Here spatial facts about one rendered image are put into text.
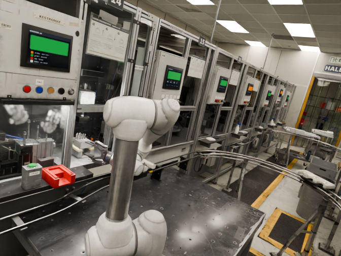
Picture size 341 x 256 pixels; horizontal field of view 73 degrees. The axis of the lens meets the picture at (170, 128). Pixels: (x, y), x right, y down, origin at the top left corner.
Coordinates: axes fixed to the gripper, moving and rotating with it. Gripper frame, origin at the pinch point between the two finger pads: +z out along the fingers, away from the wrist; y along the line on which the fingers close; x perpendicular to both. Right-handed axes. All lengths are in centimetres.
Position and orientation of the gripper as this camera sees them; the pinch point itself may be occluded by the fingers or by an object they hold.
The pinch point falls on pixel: (89, 148)
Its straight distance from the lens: 166.8
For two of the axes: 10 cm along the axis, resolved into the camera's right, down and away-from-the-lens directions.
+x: -3.9, 1.6, -9.1
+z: -9.0, -2.9, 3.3
